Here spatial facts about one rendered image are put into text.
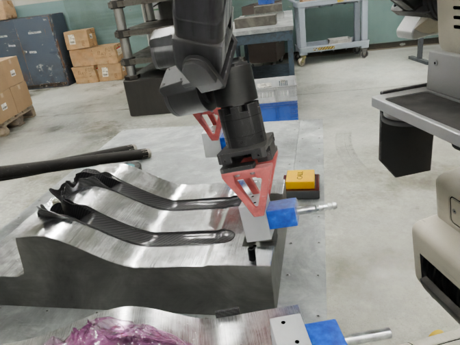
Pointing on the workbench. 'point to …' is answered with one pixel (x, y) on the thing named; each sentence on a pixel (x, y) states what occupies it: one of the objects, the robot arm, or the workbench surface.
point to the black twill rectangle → (227, 312)
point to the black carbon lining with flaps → (144, 237)
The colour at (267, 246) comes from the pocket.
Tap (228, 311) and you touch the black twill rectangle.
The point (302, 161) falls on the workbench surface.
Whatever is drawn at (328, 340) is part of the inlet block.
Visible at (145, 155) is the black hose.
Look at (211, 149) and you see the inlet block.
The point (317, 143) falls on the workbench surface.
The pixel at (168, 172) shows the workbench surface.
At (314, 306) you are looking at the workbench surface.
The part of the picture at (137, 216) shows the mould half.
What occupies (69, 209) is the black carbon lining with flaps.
